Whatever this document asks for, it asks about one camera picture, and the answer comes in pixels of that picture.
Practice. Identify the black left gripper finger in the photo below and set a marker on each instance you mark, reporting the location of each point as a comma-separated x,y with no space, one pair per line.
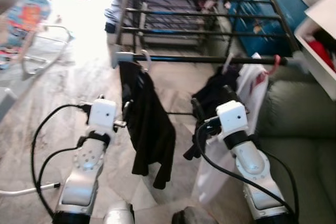
127,111
101,98

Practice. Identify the red cloth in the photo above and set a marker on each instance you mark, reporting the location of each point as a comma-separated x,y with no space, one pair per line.
321,53

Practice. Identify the robot left leg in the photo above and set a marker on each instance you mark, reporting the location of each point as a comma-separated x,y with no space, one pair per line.
118,214

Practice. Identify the blue plastic bag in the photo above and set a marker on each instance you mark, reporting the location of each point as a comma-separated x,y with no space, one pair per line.
273,22

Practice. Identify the colourful baby bouncer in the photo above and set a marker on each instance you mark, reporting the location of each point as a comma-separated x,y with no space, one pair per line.
23,22

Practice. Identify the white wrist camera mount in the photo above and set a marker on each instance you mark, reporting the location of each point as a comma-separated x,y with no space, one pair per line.
102,114
232,116

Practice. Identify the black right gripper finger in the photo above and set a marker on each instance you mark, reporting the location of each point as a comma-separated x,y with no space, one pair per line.
229,94
198,111

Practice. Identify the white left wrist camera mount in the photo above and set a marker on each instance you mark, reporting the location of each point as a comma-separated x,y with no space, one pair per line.
102,114

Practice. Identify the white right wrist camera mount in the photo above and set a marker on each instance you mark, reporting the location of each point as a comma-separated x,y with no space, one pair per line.
232,116

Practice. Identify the robot leg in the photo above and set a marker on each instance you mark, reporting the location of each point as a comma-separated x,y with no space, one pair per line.
191,216
118,214

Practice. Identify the black shirt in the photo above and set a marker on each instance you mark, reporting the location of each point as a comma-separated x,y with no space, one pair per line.
147,124

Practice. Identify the white storage box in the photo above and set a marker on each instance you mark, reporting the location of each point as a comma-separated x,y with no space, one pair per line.
325,17

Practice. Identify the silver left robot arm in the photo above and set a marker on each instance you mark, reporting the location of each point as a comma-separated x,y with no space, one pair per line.
84,177

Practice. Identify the robot right leg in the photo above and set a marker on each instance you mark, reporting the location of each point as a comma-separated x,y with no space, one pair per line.
191,216

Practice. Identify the navy blue garment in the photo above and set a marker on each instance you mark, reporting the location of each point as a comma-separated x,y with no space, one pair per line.
210,95

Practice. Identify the white garment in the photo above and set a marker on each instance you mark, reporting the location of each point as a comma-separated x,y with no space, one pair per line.
252,90

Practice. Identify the black metal drying rack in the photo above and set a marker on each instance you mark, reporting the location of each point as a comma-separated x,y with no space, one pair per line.
184,57

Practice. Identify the green leather sofa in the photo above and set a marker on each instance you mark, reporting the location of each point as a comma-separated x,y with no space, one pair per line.
304,129

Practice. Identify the patterned folded bedding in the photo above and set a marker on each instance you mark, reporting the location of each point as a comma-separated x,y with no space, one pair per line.
173,19

